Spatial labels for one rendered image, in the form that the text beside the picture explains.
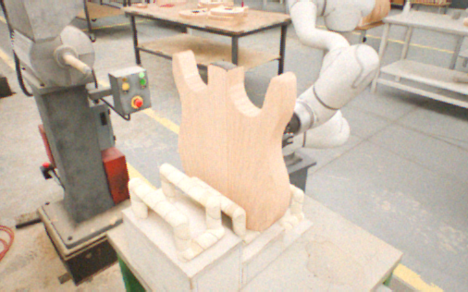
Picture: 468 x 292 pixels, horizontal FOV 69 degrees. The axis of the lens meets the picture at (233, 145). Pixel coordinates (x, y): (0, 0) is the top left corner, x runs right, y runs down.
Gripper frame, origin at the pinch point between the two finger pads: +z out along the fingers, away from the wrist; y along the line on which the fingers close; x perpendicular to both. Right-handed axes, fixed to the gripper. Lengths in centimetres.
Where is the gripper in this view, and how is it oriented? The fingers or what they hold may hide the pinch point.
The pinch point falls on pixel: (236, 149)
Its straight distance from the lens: 83.3
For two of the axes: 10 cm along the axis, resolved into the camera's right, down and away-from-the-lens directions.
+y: -7.0, -3.7, 6.1
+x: 0.0, -8.6, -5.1
